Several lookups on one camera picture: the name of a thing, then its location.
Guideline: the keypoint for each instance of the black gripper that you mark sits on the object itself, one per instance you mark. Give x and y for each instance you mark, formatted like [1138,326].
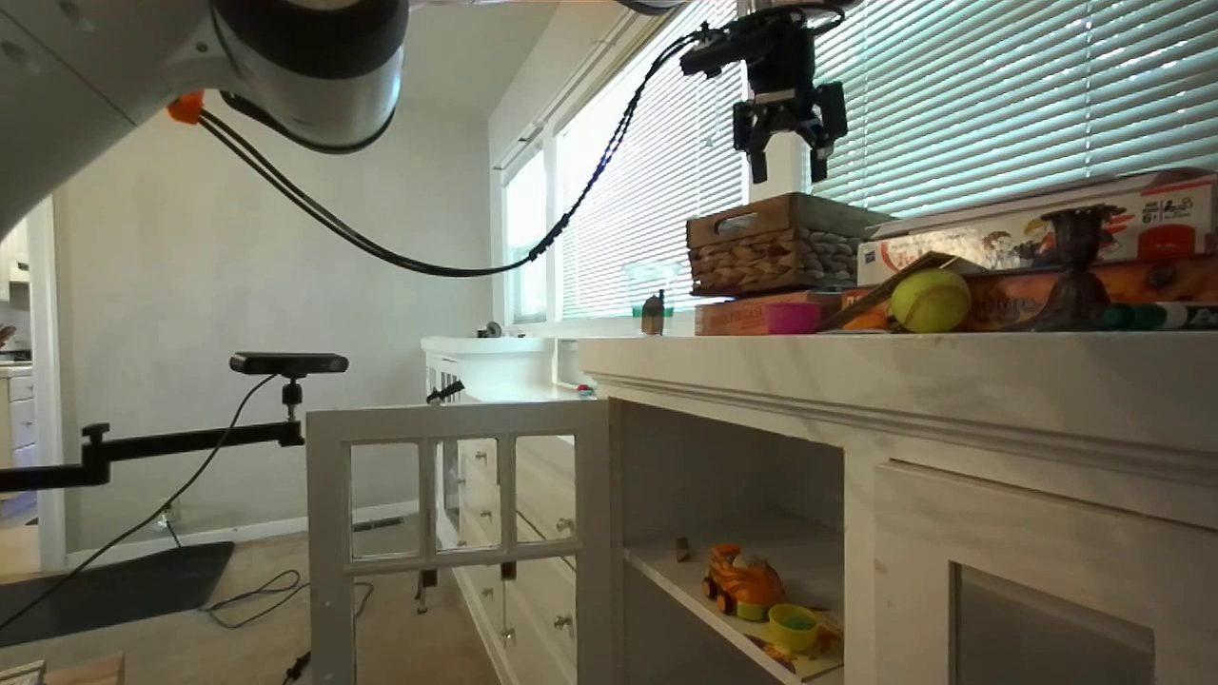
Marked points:
[790,113]

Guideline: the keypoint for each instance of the wooden wicker basket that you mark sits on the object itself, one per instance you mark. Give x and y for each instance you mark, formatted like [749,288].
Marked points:
[761,252]

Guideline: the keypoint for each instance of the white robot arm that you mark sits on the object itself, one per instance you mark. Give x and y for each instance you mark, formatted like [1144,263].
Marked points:
[76,78]

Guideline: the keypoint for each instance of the pink box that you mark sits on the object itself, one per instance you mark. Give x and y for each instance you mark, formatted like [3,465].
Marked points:
[774,314]

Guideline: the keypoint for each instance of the yellow tennis ball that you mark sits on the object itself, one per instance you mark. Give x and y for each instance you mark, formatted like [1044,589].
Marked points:
[930,300]

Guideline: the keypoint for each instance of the dark metal vase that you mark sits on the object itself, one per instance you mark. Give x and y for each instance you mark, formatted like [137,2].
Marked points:
[652,314]

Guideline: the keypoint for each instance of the window blinds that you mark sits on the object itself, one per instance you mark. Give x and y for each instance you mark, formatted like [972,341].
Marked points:
[1014,100]

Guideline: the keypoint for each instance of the white board game box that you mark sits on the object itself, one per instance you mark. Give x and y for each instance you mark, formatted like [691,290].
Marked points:
[1014,232]

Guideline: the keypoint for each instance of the white cabinet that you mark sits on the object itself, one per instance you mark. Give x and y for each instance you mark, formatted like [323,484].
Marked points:
[1014,403]

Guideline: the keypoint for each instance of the white dresser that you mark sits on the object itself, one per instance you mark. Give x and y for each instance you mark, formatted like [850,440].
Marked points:
[487,365]

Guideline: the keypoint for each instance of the green yellow toy cup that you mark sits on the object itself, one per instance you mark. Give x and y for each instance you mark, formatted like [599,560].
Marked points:
[798,630]

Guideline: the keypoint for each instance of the white cabinet door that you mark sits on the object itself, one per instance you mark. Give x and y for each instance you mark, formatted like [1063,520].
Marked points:
[329,546]

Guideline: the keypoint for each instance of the black floor mat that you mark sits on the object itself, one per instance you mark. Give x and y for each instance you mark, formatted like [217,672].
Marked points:
[114,589]

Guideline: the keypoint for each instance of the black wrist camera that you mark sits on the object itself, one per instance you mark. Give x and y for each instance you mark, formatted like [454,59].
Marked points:
[774,52]

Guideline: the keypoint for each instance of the black camera on stand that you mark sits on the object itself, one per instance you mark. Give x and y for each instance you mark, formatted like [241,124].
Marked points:
[289,362]

